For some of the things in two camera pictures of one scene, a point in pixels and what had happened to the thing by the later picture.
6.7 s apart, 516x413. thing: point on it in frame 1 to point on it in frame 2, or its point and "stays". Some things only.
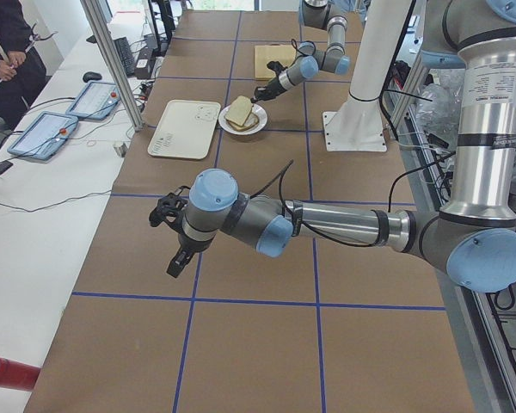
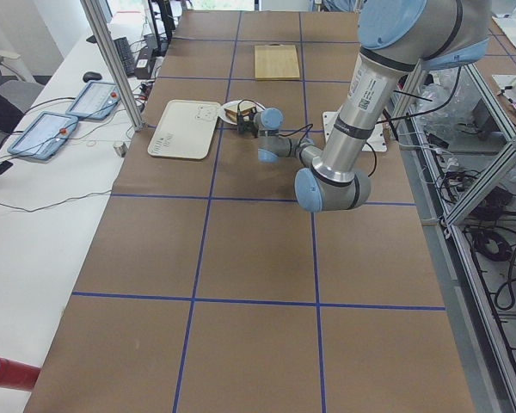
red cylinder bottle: (8, 373) stays
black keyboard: (124, 47) stays
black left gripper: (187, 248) to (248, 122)
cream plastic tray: (185, 129) stays
